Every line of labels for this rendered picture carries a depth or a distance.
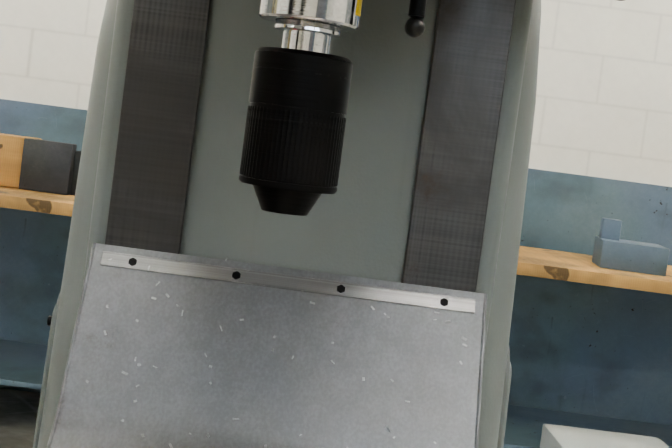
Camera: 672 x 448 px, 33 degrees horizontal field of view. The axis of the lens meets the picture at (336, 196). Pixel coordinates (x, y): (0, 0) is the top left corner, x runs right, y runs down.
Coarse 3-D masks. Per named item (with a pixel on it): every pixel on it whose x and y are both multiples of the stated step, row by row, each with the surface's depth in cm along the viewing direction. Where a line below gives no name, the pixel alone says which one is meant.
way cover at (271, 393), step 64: (128, 256) 91; (192, 256) 91; (128, 320) 89; (192, 320) 89; (256, 320) 89; (320, 320) 90; (384, 320) 90; (64, 384) 86; (128, 384) 87; (192, 384) 87; (256, 384) 87; (320, 384) 88; (384, 384) 88; (448, 384) 88
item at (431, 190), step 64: (128, 0) 91; (192, 0) 90; (256, 0) 91; (384, 0) 91; (448, 0) 90; (512, 0) 90; (128, 64) 90; (192, 64) 90; (384, 64) 91; (448, 64) 90; (512, 64) 91; (128, 128) 91; (192, 128) 91; (384, 128) 91; (448, 128) 91; (512, 128) 92; (128, 192) 91; (192, 192) 91; (384, 192) 92; (448, 192) 91; (512, 192) 94; (256, 256) 92; (320, 256) 92; (384, 256) 92; (448, 256) 91; (512, 256) 95; (64, 320) 94
